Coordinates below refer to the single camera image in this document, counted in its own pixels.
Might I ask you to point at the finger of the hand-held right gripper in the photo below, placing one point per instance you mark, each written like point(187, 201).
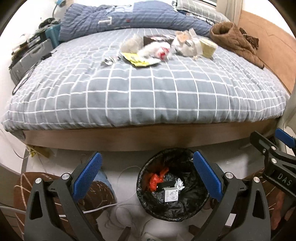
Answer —
point(286, 140)
point(260, 140)

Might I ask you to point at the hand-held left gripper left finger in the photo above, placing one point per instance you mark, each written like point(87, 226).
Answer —
point(89, 176)

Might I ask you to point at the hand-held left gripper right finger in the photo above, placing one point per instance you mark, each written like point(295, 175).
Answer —
point(208, 176)

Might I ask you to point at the white tissue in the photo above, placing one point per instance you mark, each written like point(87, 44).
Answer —
point(179, 184)

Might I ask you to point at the small white box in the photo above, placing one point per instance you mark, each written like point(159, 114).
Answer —
point(171, 194)

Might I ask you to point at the black paper tag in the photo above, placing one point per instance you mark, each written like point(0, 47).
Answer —
point(166, 185)

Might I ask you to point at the bin with black liner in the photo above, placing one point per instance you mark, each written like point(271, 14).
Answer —
point(148, 199)

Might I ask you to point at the yellow lidded paper cup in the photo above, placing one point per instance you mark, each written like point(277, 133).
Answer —
point(208, 48)

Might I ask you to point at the silver foil wrapper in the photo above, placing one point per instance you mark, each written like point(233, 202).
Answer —
point(111, 60)

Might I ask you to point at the white plastic bag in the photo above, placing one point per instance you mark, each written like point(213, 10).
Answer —
point(185, 49)

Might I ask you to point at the yellow snack packet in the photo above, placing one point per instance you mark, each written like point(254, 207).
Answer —
point(136, 59)

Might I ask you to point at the brown paper tag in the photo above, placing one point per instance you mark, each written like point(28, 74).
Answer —
point(182, 36)

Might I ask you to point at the clear plastic bag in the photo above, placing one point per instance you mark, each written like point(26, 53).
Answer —
point(150, 49)

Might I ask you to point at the brown plush slipper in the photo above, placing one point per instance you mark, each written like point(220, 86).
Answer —
point(277, 199)
point(104, 194)

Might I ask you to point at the wooden headboard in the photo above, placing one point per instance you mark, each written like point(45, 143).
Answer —
point(272, 46)

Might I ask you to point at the brown quilted jacket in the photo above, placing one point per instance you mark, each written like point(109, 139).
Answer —
point(231, 37)

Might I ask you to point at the dark blue patterned cloth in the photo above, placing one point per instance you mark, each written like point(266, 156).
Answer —
point(209, 21)

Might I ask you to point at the grey hard suitcase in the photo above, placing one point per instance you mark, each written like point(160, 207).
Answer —
point(27, 60)

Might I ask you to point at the beige striped curtain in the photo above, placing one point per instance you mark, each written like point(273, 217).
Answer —
point(229, 9)

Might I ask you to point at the clear plastic tray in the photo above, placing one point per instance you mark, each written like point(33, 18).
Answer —
point(131, 44)

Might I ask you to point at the teal suitcase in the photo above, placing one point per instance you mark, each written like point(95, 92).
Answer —
point(53, 34)

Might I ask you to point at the grey checked pillow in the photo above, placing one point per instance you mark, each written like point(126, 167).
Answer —
point(198, 7)

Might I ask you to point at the dark framed window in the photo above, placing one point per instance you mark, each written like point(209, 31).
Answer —
point(210, 1)

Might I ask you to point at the brown printed box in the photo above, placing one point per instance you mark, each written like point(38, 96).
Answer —
point(150, 39)

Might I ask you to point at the black cloth bundle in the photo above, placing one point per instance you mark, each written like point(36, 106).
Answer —
point(47, 22)

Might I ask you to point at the blue striped duvet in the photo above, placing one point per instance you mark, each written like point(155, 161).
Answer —
point(138, 16)

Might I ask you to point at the blue desk lamp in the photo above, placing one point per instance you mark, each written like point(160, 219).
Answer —
point(61, 2)

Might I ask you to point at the wooden bed frame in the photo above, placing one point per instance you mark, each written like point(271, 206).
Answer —
point(115, 139)

